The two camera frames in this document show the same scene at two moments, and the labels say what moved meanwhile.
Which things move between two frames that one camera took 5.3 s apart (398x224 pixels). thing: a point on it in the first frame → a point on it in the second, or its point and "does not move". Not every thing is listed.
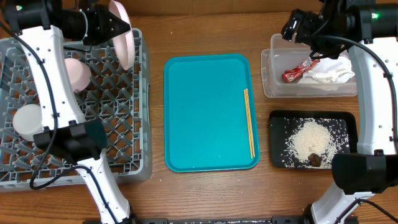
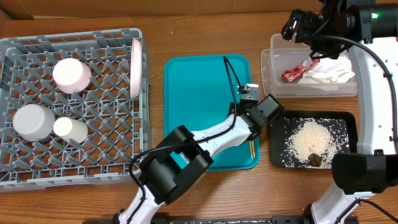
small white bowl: x=79 y=74 does not move
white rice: x=324 y=137 does not move
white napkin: x=332 y=70 does not move
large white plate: x=122 y=45 → x=135 y=68
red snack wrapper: x=293 y=74 does not move
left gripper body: x=80 y=28 → x=247 y=107
